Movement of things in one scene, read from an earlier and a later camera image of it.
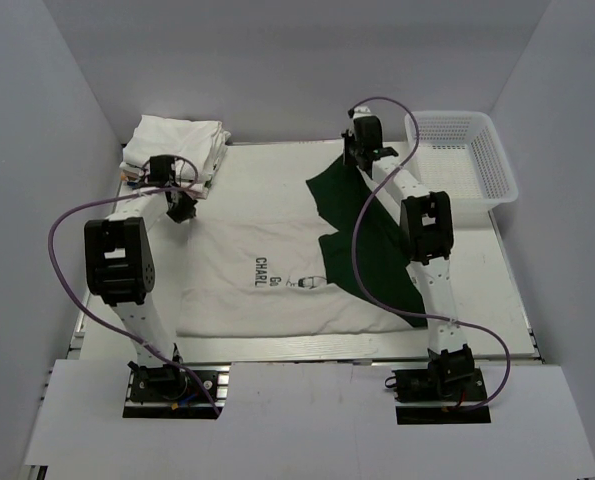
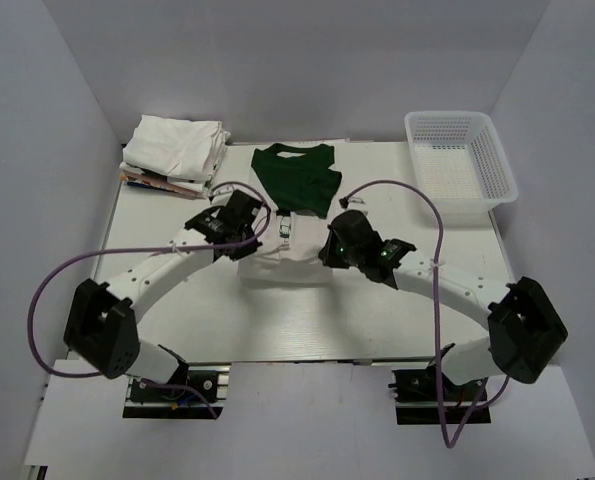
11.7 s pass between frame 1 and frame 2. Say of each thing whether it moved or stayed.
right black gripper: moved
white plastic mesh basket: stayed
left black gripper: moved
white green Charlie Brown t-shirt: moved
